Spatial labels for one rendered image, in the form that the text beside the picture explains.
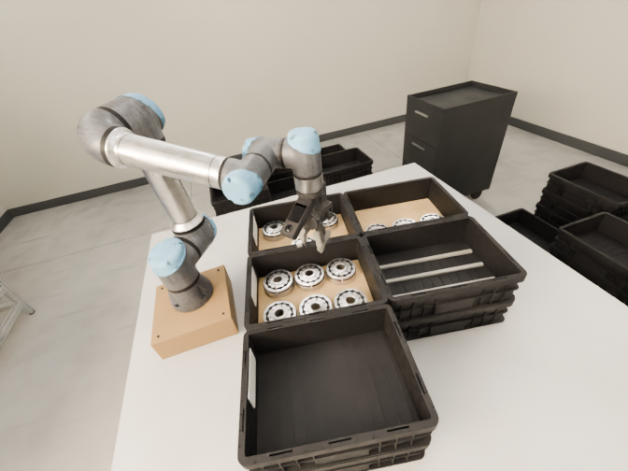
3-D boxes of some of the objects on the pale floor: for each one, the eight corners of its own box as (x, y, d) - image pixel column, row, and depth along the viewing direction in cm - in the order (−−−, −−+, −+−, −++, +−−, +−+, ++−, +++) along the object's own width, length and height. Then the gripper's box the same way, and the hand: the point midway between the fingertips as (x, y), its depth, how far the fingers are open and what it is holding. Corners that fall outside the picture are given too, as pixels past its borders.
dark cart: (425, 218, 255) (441, 109, 198) (397, 193, 289) (405, 95, 233) (486, 199, 266) (518, 91, 209) (452, 178, 300) (472, 79, 244)
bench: (209, 756, 83) (30, 934, 39) (198, 313, 204) (151, 234, 160) (641, 501, 111) (820, 436, 67) (406, 245, 232) (414, 162, 188)
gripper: (338, 184, 79) (341, 244, 93) (303, 174, 85) (310, 231, 99) (320, 200, 74) (325, 261, 88) (283, 188, 80) (293, 246, 94)
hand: (311, 247), depth 91 cm, fingers open, 5 cm apart
